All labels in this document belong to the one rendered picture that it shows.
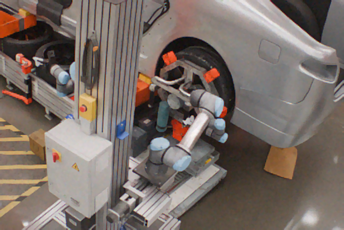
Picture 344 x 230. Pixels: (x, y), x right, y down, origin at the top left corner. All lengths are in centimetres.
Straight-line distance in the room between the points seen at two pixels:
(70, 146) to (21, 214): 142
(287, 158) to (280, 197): 58
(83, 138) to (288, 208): 224
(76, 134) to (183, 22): 144
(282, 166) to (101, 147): 247
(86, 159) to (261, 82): 150
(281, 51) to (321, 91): 41
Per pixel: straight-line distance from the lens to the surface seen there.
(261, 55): 324
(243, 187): 419
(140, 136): 386
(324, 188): 450
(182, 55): 362
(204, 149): 412
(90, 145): 246
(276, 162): 455
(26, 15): 527
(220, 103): 285
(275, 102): 332
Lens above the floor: 283
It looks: 36 degrees down
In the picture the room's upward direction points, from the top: 9 degrees clockwise
